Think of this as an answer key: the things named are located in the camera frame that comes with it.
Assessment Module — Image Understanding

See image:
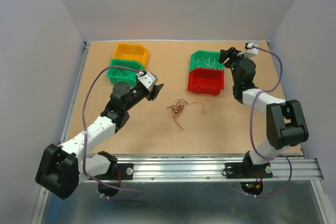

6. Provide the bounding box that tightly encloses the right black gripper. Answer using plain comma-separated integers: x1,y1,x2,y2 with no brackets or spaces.
218,47,250,86

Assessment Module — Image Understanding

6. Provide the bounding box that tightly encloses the white wire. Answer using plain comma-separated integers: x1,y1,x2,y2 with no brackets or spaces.
194,56,221,69

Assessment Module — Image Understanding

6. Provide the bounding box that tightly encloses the green plastic bin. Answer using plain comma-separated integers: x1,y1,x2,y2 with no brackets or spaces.
106,59,145,87
190,50,225,71

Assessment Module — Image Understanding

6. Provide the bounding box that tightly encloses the wire bundle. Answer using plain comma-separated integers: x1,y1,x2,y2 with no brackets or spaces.
166,99,207,131

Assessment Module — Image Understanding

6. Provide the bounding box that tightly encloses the red plastic bin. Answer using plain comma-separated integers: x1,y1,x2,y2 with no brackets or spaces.
187,68,225,96

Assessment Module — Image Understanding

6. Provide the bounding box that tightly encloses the black wire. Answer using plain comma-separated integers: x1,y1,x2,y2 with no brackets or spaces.
111,68,137,78

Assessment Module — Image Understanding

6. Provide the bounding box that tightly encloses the yellow plastic bin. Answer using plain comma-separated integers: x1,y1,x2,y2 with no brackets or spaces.
112,42,149,67

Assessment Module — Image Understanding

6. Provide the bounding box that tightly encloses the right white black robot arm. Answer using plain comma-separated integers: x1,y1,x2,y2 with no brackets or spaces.
218,43,309,179

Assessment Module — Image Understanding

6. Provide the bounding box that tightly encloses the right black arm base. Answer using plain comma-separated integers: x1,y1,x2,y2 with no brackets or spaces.
222,162,273,179

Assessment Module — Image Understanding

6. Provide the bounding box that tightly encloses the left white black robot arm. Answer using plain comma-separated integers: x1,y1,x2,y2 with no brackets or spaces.
35,82,164,199

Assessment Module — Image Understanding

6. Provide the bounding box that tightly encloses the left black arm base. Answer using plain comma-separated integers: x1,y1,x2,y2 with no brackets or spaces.
96,163,134,180

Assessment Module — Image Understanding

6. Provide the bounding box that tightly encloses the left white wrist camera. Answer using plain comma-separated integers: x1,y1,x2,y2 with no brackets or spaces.
136,70,158,91

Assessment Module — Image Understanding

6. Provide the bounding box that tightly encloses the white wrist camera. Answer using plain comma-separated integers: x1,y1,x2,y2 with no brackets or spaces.
237,42,259,58
136,70,158,91

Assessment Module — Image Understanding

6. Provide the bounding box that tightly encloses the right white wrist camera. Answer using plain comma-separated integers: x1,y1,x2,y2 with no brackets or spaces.
237,42,259,58

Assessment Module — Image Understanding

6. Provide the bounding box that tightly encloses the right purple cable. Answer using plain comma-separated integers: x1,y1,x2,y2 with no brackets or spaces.
248,46,292,198

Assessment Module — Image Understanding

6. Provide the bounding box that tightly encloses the aluminium left side rail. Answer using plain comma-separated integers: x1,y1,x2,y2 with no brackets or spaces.
58,41,91,144

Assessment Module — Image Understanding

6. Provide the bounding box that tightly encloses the aluminium rail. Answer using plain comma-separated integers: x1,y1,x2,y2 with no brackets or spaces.
58,41,91,144
116,155,324,184

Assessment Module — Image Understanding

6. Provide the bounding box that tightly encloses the aluminium front rail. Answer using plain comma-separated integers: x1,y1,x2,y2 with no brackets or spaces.
116,155,324,184

